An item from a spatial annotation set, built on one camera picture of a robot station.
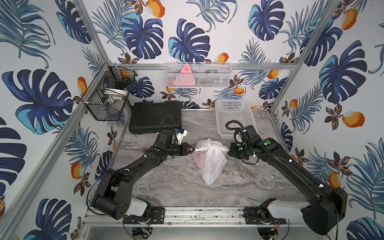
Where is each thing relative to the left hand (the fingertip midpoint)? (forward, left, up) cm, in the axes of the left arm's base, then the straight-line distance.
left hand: (194, 147), depth 81 cm
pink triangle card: (+37, +8, +19) cm, 43 cm away
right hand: (-2, -18, +1) cm, 18 cm away
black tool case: (+27, +36, -9) cm, 47 cm away
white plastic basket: (+46, -33, -14) cm, 58 cm away
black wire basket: (+19, +50, +16) cm, 56 cm away
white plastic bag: (-5, -9, -1) cm, 10 cm away
